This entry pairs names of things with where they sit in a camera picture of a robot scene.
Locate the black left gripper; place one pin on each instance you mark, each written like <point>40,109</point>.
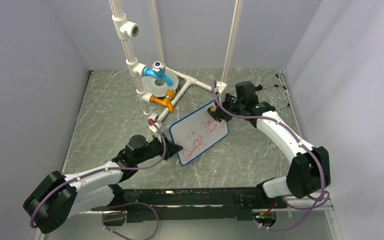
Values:
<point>171,148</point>

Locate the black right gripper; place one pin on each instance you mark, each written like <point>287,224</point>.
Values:
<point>220,113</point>

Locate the blue framed whiteboard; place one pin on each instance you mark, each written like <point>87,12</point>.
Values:
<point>196,133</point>

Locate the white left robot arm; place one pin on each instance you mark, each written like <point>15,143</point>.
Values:
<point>61,196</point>

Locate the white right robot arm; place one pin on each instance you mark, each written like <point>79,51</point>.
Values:
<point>309,166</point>

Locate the orange brass faucet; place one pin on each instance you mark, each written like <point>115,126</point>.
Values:
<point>165,102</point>

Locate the clear round plate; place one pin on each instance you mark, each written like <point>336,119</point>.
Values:
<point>159,87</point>

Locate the blue faucet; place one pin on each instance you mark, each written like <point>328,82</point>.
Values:
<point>158,72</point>

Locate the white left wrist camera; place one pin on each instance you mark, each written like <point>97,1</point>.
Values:
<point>154,127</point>

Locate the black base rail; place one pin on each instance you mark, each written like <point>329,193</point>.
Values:
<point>240,203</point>

